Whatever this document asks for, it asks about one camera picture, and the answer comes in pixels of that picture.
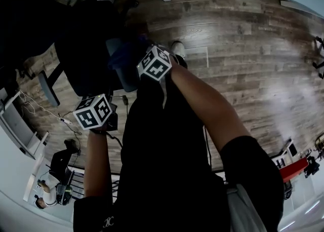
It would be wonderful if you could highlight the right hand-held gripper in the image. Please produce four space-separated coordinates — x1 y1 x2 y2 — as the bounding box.
136 46 173 82

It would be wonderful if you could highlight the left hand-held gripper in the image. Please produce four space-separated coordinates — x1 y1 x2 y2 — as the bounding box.
72 94 119 132

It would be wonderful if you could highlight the grey chair armrest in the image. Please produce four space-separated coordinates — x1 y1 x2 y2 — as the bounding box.
105 37 140 93
37 70 61 107

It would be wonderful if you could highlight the blue cloth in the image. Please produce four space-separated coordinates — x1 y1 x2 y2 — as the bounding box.
108 34 150 69

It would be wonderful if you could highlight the person's right forearm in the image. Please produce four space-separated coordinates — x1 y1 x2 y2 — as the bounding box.
170 62 252 156

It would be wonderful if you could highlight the person's left forearm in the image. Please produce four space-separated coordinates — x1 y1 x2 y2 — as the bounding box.
83 128 113 199

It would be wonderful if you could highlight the person's right shoe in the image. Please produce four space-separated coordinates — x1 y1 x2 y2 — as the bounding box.
170 40 187 59

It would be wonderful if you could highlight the black metal railing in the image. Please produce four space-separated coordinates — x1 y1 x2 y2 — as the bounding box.
67 164 122 205

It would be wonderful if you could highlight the grey top desk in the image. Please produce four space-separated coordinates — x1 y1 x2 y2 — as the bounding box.
0 90 49 161

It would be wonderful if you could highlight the black mesh office chair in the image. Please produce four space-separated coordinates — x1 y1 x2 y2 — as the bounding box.
311 35 324 80
0 0 143 98

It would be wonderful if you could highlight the green and black backpack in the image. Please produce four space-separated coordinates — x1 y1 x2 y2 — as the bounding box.
56 184 74 206

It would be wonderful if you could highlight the person's black clothing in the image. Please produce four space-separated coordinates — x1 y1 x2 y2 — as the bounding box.
72 72 284 232

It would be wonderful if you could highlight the red desk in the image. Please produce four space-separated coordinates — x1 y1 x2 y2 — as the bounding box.
278 157 309 183

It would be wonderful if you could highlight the black cable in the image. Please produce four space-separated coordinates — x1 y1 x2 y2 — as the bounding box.
62 95 127 156

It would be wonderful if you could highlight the white cable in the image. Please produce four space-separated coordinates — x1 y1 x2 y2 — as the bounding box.
19 90 63 122

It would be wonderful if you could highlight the grey shoulder strap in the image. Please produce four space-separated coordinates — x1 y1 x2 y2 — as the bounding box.
226 184 268 232

